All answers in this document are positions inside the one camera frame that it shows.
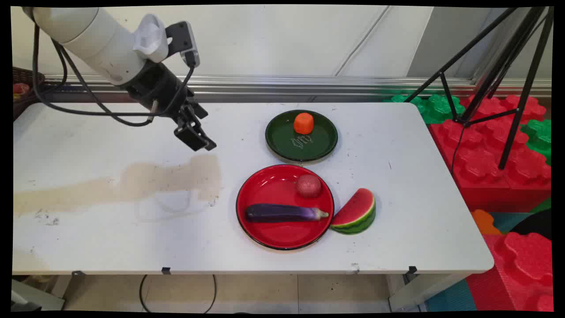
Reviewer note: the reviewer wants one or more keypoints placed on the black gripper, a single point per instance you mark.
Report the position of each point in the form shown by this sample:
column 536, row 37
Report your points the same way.
column 161, row 88

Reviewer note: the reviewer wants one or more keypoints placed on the orange carrot piece toy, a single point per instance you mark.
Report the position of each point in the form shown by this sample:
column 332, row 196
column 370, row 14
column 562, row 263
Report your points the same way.
column 303, row 123

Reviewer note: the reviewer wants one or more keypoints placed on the red round plate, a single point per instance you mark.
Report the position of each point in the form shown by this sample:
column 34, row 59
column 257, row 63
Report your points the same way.
column 273, row 187

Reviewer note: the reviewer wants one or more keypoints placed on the dark green round plate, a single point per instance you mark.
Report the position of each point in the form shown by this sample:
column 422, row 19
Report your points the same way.
column 309, row 143

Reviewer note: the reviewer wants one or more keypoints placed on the purple eggplant toy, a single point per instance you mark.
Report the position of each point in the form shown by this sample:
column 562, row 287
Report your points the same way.
column 282, row 213

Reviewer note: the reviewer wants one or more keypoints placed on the red round fruit toy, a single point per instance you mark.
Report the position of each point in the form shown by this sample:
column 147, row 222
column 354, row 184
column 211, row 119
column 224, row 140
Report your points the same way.
column 308, row 186

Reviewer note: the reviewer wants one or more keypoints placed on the dark woven basket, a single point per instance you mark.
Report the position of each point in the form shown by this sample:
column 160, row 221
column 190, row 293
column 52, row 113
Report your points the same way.
column 26, row 77

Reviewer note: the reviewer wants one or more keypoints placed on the watermelon slice toy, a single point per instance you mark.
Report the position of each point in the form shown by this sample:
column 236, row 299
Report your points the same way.
column 356, row 214

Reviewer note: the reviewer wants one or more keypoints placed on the red item in basket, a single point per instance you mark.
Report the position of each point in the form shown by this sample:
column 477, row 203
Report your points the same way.
column 20, row 89

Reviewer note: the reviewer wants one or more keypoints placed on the white table leg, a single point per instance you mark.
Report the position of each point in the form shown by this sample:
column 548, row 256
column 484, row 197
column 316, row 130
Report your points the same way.
column 37, row 297
column 423, row 289

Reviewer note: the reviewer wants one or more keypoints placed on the green foam block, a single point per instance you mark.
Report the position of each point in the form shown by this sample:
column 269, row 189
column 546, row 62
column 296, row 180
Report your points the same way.
column 539, row 137
column 435, row 108

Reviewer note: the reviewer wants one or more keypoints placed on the large red foam block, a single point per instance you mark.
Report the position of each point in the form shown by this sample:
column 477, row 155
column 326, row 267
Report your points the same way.
column 481, row 163

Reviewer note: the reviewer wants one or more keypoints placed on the orange foam piece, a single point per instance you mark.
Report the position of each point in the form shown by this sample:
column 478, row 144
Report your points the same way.
column 484, row 222

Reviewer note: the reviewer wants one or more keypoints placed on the teal foam mat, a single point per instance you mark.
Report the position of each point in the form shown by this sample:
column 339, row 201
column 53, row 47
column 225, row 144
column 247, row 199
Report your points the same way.
column 450, row 298

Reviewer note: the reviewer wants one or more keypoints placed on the black tripod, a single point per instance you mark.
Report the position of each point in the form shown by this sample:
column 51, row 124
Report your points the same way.
column 521, row 66

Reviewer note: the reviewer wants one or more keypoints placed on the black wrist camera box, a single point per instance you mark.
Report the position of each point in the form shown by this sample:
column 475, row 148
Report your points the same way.
column 182, row 37

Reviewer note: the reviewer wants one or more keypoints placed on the aluminium wall rail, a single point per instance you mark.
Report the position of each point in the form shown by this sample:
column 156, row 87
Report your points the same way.
column 287, row 86

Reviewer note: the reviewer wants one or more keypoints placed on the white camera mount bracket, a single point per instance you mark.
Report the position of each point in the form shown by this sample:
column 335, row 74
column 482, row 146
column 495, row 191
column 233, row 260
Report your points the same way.
column 151, row 37

